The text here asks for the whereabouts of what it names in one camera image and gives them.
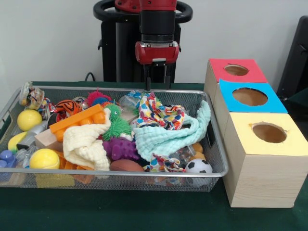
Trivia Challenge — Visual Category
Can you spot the mint green cloth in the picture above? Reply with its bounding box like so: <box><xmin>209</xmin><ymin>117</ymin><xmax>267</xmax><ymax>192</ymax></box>
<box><xmin>132</xmin><ymin>100</ymin><xmax>212</xmax><ymax>162</ymax></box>

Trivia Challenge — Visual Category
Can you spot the cream yellow cloth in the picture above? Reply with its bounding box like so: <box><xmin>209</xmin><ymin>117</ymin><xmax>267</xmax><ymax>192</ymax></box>
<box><xmin>62</xmin><ymin>108</ymin><xmax>112</xmax><ymax>171</ymax></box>

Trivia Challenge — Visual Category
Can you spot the colourful patterned cloth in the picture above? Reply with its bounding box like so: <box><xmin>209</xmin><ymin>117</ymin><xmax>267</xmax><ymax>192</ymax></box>
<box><xmin>136</xmin><ymin>91</ymin><xmax>186</xmax><ymax>132</ymax></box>

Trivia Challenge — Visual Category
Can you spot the yellow tennis ball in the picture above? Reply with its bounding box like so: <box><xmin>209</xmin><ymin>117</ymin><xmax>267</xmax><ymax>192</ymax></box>
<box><xmin>29</xmin><ymin>148</ymin><xmax>61</xmax><ymax>169</ymax></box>

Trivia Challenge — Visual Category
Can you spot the smooth yellow ball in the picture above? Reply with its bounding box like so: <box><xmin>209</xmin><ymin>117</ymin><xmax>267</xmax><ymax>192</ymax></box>
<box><xmin>16</xmin><ymin>109</ymin><xmax>43</xmax><ymax>132</ymax></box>

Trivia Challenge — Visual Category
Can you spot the shallow mesh bin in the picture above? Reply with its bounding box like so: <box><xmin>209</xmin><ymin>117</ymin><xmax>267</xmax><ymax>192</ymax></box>
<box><xmin>0</xmin><ymin>81</ymin><xmax>229</xmax><ymax>193</ymax></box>

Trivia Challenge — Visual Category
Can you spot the black stand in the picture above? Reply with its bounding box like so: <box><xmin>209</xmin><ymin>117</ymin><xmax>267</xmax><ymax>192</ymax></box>
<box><xmin>276</xmin><ymin>15</ymin><xmax>308</xmax><ymax>102</ymax></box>

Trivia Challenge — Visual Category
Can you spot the small soccer ball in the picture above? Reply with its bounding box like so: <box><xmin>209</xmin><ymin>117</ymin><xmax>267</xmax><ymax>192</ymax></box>
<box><xmin>184</xmin><ymin>158</ymin><xmax>214</xmax><ymax>188</ymax></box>

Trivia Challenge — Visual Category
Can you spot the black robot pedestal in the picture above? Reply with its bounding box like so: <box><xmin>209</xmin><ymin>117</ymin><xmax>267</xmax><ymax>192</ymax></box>
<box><xmin>93</xmin><ymin>0</ymin><xmax>193</xmax><ymax>84</ymax></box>

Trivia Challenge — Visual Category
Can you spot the wooden box with three holes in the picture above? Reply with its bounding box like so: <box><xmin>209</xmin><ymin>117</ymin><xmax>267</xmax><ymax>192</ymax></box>
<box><xmin>203</xmin><ymin>57</ymin><xmax>308</xmax><ymax>209</ymax></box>

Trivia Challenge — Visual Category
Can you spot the green spiky caterpillar toy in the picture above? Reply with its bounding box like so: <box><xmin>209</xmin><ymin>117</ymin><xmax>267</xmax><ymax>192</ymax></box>
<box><xmin>102</xmin><ymin>101</ymin><xmax>132</xmax><ymax>141</ymax></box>

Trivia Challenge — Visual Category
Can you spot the brown toy football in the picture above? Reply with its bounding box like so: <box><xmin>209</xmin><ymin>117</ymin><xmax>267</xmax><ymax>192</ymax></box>
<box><xmin>110</xmin><ymin>158</ymin><xmax>145</xmax><ymax>172</ymax></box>

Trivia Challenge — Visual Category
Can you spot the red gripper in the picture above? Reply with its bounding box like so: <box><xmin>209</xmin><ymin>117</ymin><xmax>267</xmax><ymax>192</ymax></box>
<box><xmin>134</xmin><ymin>41</ymin><xmax>180</xmax><ymax>91</ymax></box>

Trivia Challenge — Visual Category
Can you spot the orange toy brick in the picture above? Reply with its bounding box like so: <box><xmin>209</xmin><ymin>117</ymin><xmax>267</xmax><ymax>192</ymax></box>
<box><xmin>49</xmin><ymin>103</ymin><xmax>108</xmax><ymax>142</ymax></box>

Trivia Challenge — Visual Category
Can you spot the purple spiky toy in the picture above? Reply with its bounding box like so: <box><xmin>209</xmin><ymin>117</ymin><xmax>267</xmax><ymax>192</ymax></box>
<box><xmin>102</xmin><ymin>137</ymin><xmax>140</xmax><ymax>161</ymax></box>

